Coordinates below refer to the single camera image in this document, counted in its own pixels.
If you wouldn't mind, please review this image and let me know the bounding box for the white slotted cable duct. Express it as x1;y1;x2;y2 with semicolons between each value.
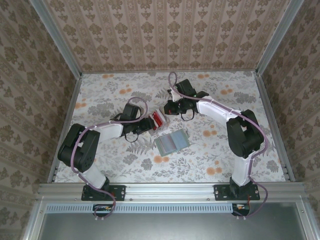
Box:
46;202;252;214

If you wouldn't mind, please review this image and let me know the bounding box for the aluminium lower frame profile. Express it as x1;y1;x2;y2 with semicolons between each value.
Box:
23;197;48;240
296;197;316;240

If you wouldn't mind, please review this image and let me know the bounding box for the long aluminium mounting rail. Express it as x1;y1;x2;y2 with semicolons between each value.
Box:
37;181;306;201

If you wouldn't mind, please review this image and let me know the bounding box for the black looped gripper cable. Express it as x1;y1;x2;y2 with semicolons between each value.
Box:
124;131;141;143
180;109;196;121

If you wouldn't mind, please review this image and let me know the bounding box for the black connector board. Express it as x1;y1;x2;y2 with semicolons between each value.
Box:
231;202;251;217
92;203;114;218

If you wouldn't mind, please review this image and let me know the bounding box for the grey green card holder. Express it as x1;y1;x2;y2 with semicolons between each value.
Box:
154;129;191;158

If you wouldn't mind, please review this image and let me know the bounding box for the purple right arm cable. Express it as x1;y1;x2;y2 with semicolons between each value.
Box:
167;71;270;222

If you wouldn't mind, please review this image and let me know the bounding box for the thin aluminium table end rail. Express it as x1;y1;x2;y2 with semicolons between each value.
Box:
80;69;259;75

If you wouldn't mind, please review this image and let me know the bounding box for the grey metal panel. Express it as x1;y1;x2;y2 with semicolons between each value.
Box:
37;212;305;240

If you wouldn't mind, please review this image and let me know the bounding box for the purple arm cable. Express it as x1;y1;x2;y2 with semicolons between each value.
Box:
167;71;270;222
71;96;148;222

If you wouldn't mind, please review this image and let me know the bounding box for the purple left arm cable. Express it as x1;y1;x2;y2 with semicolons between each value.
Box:
71;96;148;222

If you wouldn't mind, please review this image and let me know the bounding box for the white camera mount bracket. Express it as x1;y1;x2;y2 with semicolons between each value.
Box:
168;88;182;102

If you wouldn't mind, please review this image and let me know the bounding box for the slanted aluminium frame post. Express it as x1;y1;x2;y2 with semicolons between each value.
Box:
255;0;305;76
29;0;83;80

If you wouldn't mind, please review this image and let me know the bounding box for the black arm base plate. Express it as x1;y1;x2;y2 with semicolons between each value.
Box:
214;184;261;202
81;184;127;202

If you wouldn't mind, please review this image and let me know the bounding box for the aluminium table side rail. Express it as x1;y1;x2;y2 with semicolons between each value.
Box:
256;71;296;183
46;72;83;185

